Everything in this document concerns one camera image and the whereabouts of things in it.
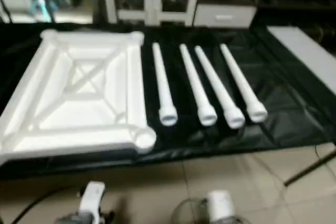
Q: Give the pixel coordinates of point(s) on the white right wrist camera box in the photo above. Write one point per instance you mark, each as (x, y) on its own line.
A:
(220, 205)

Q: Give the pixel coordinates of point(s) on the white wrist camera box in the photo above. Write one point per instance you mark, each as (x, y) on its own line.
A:
(220, 205)
(93, 198)

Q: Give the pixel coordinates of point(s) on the black tripod leg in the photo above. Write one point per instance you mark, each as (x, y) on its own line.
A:
(310, 169)

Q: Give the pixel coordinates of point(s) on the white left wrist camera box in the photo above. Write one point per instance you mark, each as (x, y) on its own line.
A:
(93, 198)

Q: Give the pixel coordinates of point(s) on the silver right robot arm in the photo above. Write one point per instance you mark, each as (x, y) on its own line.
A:
(197, 214)

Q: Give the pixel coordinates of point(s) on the black work mat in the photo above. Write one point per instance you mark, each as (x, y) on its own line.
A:
(294, 114)

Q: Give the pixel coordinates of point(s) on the white drawer unit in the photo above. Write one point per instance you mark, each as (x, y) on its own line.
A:
(224, 15)

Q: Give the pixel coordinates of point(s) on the white plastic table leg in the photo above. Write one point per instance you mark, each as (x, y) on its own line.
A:
(240, 85)
(163, 85)
(216, 87)
(195, 85)

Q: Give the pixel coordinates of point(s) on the white plastic table top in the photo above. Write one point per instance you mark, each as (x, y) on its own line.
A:
(79, 93)

